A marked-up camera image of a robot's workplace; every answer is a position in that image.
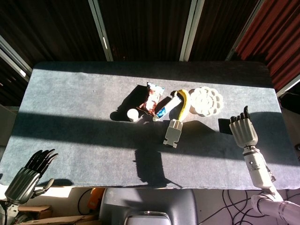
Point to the grey robot torso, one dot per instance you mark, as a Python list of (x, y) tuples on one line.
[(150, 204)]

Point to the white phone stand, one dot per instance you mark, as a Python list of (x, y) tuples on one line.
[(173, 134)]

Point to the dark brown curtain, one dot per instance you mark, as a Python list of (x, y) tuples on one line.
[(145, 28)]

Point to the orange device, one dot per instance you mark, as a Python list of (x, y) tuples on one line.
[(96, 197)]

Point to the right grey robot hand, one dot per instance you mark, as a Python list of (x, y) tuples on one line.
[(243, 131)]

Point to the white frame post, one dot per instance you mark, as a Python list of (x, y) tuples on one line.
[(189, 30), (14, 63), (245, 30), (100, 30)]

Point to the red curtain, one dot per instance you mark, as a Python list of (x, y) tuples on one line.
[(276, 35)]

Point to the yellow banana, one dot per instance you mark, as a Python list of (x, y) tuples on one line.
[(185, 103)]

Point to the brown cardboard box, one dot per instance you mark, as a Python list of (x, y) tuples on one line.
[(35, 209)]

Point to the white ribbed cup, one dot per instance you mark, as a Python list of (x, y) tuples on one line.
[(132, 115)]

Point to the white flower-shaped paint palette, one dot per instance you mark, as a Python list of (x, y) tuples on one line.
[(206, 100)]

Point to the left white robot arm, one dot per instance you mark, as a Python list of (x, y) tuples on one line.
[(2, 214)]

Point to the black smartphone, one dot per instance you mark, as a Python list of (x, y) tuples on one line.
[(223, 126)]

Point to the blue white toothpaste tube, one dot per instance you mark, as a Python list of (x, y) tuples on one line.
[(167, 107)]

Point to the blue-grey table cloth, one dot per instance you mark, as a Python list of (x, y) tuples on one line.
[(82, 140)]

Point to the red snack packet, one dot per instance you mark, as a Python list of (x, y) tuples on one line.
[(153, 98)]

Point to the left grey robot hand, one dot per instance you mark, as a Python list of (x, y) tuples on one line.
[(22, 185)]

